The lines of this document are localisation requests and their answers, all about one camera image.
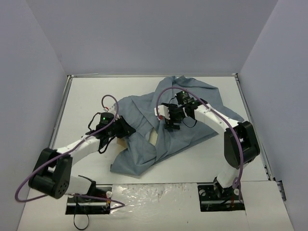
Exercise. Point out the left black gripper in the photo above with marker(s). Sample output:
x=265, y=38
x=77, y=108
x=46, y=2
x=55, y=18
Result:
x=125, y=127

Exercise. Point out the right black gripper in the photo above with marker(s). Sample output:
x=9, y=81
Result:
x=170, y=122

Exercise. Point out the cream white pillow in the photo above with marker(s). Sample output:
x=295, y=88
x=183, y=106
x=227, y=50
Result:
x=152, y=138

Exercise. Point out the striped pillowcase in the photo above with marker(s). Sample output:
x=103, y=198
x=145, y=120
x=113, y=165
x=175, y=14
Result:
x=138, y=111

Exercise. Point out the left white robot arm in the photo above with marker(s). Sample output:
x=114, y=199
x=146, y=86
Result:
x=52, y=172

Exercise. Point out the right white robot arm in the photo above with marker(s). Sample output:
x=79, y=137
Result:
x=240, y=141

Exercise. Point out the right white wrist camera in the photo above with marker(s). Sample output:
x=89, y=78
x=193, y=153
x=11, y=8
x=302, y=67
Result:
x=162, y=111

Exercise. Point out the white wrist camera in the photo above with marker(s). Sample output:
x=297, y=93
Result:
x=113, y=110
x=162, y=111

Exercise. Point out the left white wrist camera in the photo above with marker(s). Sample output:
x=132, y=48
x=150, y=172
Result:
x=113, y=110

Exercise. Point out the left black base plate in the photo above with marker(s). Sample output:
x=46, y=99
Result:
x=88, y=206

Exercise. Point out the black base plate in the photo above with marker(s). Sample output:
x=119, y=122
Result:
x=212, y=198
x=88, y=206

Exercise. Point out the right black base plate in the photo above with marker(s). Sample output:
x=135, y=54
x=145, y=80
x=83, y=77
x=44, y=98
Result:
x=212, y=198

